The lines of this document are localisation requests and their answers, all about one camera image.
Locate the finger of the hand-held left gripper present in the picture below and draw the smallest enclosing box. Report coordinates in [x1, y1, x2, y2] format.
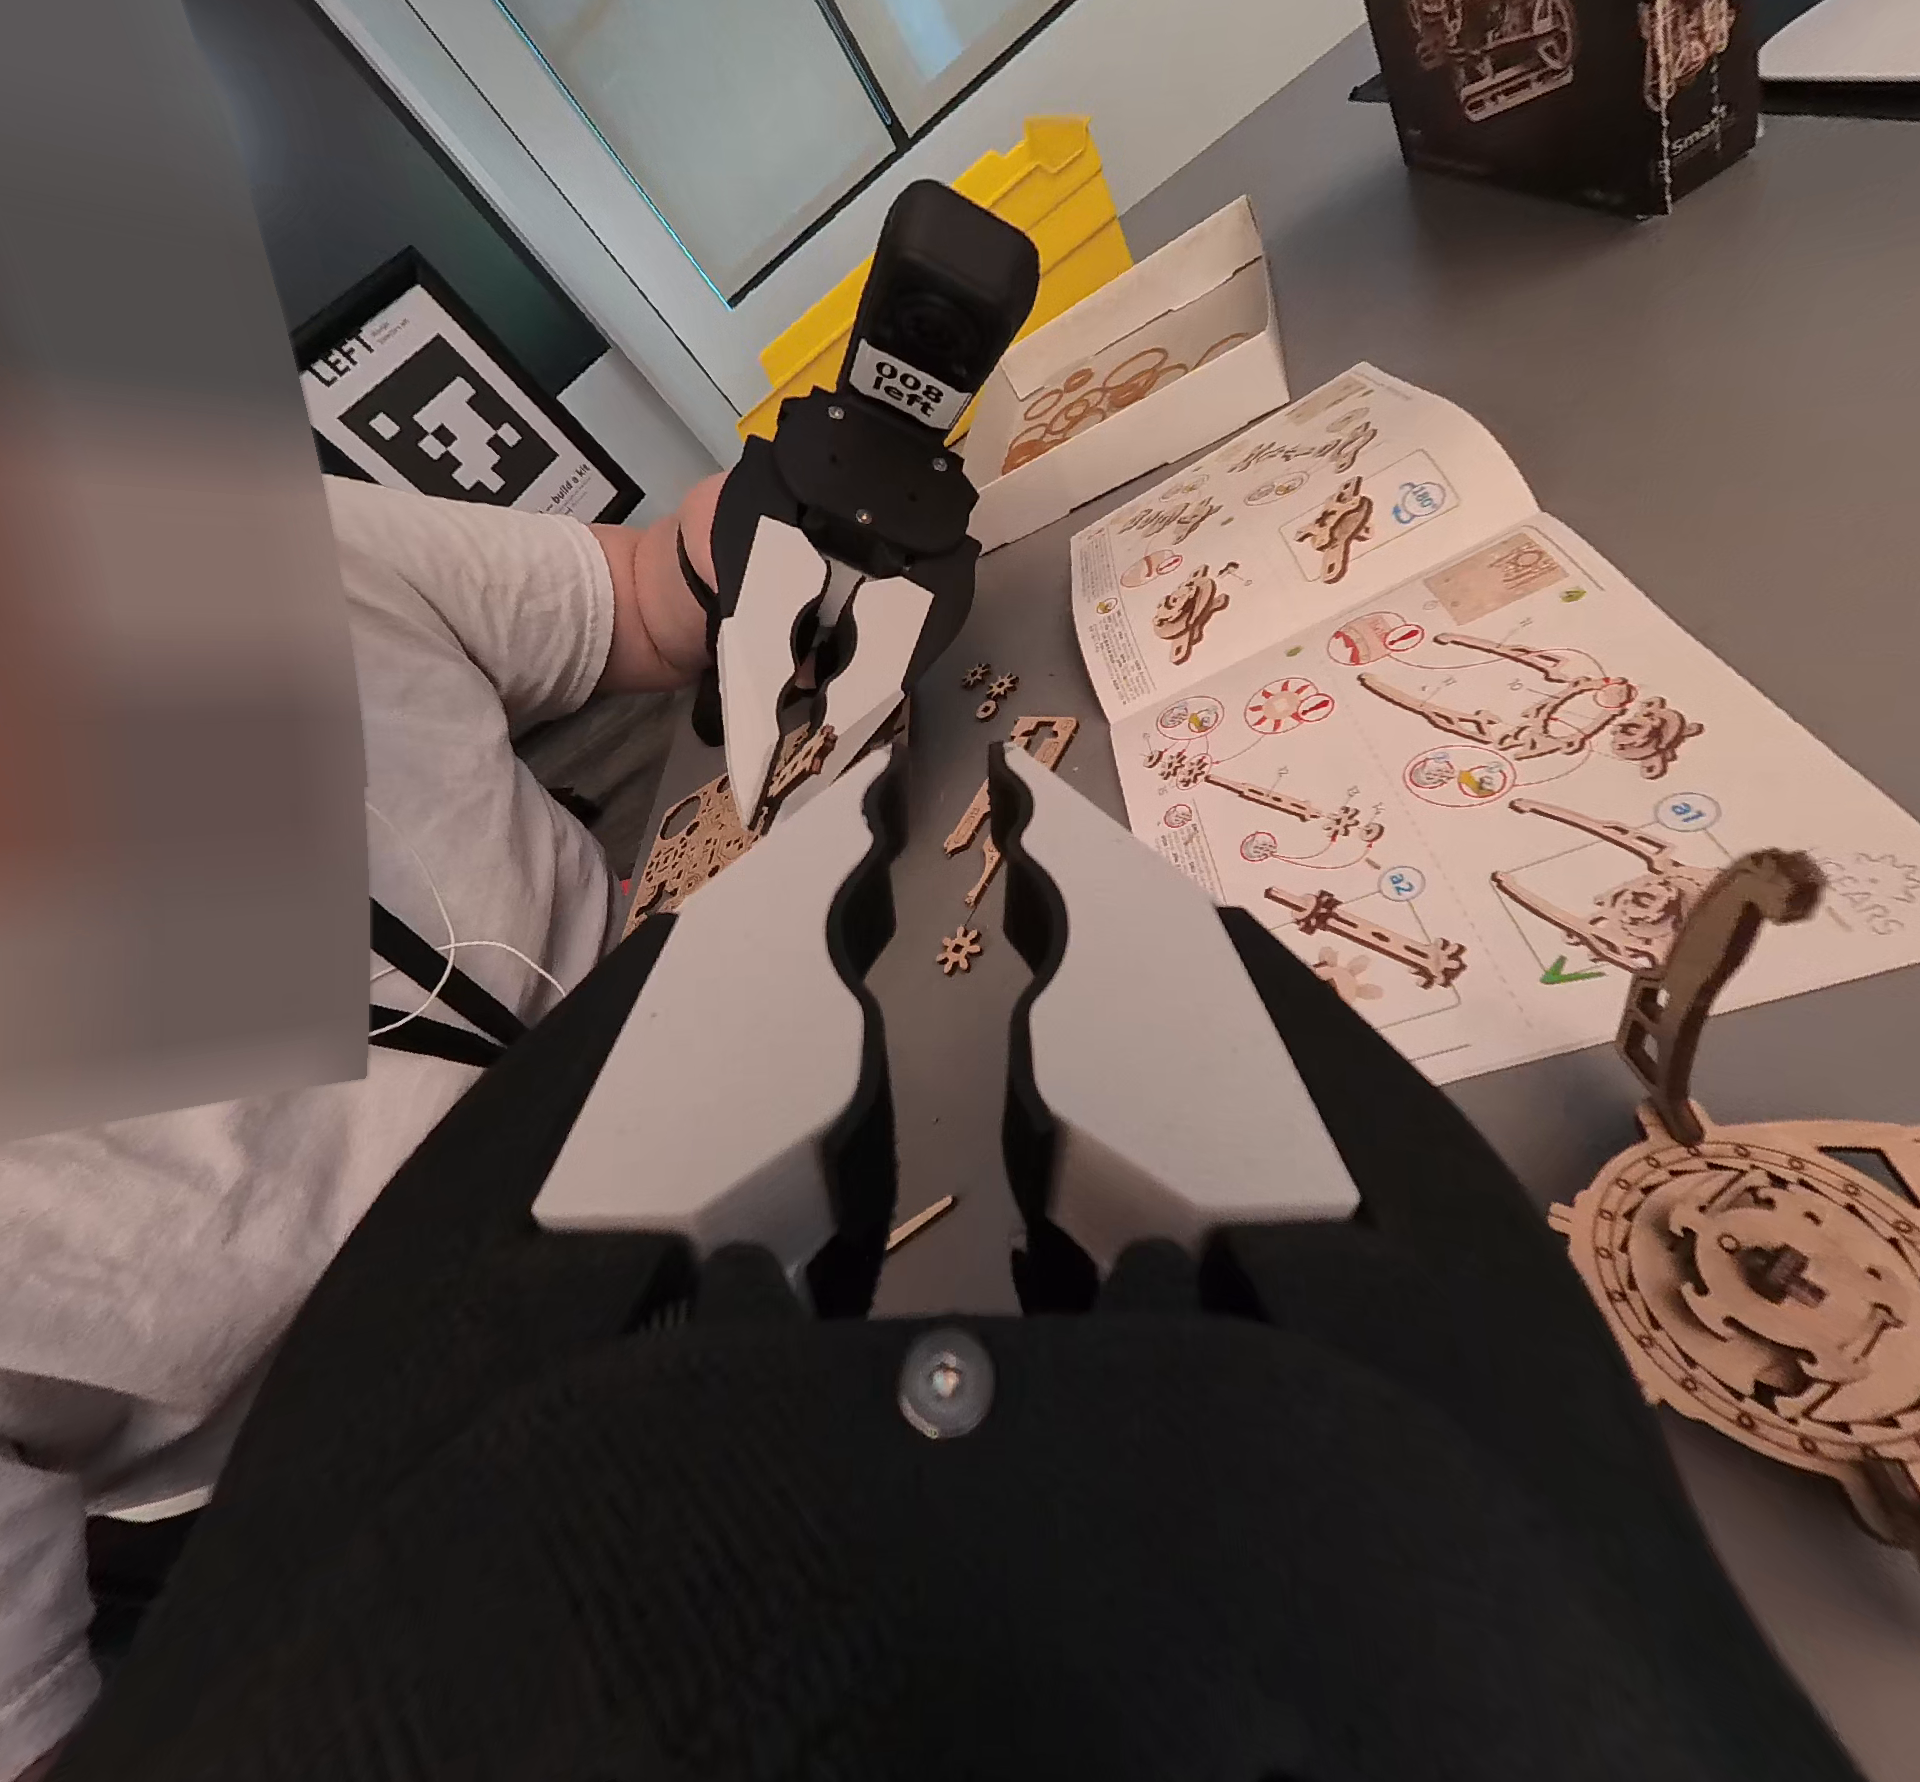
[715, 514, 835, 833]
[820, 567, 933, 773]

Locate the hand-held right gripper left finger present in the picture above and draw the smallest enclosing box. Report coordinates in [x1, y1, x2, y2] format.
[531, 739, 912, 1315]

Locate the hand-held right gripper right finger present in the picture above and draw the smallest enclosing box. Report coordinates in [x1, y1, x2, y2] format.
[987, 744, 1366, 1313]

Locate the wooden parts sheet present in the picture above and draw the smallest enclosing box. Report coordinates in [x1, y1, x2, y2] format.
[617, 702, 917, 941]

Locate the assembled wooden model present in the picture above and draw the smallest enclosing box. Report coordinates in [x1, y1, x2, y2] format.
[1547, 847, 1920, 1567]

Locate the pile of rubber bands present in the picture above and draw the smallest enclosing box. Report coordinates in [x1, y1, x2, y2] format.
[1000, 324, 1258, 474]

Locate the white cardboard tray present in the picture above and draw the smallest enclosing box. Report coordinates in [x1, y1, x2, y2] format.
[958, 192, 1294, 556]

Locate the yellow plastic bin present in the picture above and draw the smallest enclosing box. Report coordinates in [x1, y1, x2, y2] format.
[735, 114, 1137, 465]

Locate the black framed tag sign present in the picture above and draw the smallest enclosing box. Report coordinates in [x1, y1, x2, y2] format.
[290, 246, 648, 528]

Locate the instruction booklet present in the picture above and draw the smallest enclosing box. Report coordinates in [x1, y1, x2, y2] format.
[1068, 362, 1920, 1088]

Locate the large paned window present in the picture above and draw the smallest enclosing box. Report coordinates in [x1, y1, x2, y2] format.
[195, 0, 1250, 314]

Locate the black product box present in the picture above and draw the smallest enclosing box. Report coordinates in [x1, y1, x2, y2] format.
[1329, 0, 1762, 222]

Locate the wooden strip frame part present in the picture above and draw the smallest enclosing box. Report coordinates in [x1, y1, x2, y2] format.
[940, 712, 1081, 910]

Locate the white cord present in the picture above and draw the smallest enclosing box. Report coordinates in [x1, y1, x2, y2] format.
[367, 820, 574, 1042]

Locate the black strap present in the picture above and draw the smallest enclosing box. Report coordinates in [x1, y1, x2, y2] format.
[367, 898, 530, 1073]

